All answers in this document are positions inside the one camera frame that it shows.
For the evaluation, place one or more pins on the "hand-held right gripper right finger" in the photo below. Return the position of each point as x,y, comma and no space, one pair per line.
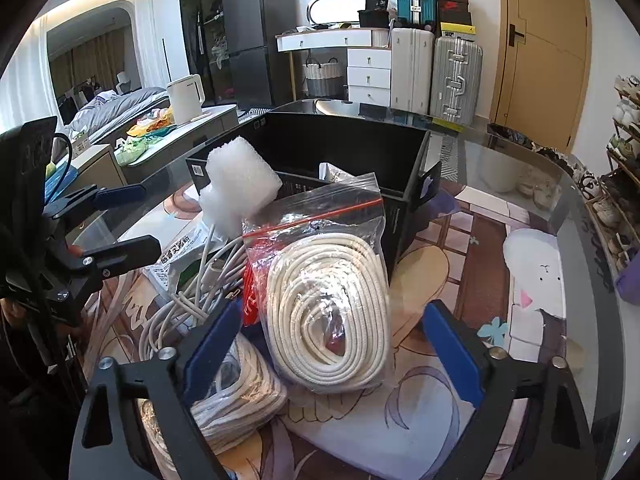
452,355

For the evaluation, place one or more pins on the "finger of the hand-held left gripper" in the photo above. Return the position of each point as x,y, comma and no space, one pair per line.
125,254
122,196

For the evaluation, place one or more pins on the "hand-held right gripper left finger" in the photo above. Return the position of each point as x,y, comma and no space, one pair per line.
210,350

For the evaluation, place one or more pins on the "white green packet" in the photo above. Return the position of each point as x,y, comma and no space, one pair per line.
175,260

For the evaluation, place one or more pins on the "red white plastic bag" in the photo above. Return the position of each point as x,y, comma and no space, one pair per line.
252,305

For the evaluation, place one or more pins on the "white foam block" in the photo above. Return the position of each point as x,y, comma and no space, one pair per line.
240,180

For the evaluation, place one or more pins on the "black storage box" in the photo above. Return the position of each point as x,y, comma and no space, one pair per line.
325,140

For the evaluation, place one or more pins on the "beige cabinet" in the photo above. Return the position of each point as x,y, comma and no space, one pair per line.
100,167

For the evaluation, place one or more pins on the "yellow snack packets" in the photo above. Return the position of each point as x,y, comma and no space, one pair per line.
152,122

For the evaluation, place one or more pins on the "grey bed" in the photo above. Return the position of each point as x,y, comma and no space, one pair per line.
120,105

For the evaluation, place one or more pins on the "printed cartoon mat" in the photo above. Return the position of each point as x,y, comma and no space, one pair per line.
450,260

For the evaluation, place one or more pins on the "grey top side table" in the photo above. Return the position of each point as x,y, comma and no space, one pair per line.
200,127

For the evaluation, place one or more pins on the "white electric kettle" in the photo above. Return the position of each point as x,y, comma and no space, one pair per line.
185,100

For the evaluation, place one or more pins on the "white curtain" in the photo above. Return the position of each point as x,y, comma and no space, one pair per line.
147,45

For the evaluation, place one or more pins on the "tall black glass cabinet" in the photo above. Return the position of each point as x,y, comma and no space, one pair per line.
200,25

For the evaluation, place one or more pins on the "purple bag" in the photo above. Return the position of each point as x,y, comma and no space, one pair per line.
629,282

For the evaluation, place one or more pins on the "pile of loose shoes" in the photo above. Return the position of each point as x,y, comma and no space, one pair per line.
542,185

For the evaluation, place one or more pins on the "black white striped rug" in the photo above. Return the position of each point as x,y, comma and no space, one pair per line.
450,155

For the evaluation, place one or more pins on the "black refrigerator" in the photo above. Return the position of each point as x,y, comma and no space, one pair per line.
257,35

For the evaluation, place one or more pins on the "clear plastic bag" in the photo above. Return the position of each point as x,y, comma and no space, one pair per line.
335,172

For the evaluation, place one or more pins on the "grey white woven basket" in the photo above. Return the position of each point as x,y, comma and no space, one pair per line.
322,80

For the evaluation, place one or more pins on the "wooden shoe rack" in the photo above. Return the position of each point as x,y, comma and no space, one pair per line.
620,160

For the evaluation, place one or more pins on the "white dressing table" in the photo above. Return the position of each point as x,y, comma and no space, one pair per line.
367,72

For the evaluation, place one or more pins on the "silver suitcase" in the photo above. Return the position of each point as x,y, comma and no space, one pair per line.
456,80

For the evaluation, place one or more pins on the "oval mirror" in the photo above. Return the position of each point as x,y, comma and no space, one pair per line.
340,7

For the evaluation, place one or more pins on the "white suitcase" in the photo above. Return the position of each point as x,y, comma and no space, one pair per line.
412,70

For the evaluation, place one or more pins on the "wooden door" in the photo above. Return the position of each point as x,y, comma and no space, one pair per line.
545,60

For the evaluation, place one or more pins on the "black paper bag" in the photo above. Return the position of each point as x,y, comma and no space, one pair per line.
376,2

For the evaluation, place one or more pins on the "stack of shoe boxes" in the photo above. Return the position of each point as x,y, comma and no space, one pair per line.
456,25

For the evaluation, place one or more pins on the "red shoe box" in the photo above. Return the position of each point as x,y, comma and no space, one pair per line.
455,8

